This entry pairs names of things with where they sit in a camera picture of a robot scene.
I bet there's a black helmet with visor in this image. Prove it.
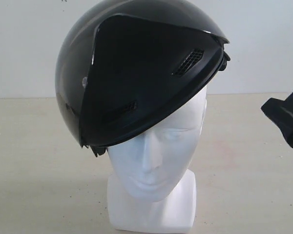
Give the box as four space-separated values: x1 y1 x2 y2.
54 0 230 156

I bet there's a white mannequin head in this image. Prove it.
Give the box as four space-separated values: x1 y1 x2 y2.
107 88 207 234

